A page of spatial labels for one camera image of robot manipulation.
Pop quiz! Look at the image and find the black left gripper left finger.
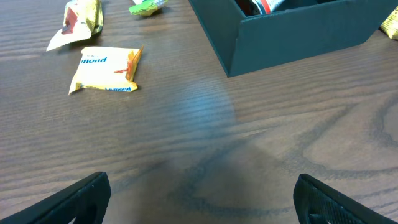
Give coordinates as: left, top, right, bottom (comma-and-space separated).
1, 172, 111, 224

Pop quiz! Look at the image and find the yellow Apollo chocolate cake packet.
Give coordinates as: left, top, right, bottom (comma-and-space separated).
46, 0, 103, 52

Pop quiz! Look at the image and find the dark green open box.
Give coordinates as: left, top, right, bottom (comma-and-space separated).
190, 0, 397, 77

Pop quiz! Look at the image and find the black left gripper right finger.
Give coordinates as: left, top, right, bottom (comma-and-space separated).
293, 174, 397, 224

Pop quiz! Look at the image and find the green pandan cake packet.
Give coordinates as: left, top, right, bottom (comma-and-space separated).
129, 0, 168, 16

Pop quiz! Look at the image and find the red drink can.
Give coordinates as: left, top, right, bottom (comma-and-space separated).
236, 0, 284, 16

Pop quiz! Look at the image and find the yellow snack packet near box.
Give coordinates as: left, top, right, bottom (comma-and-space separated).
380, 7, 398, 40

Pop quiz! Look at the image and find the yellow Lemond biscuit packet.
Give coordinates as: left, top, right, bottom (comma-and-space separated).
69, 47, 144, 93

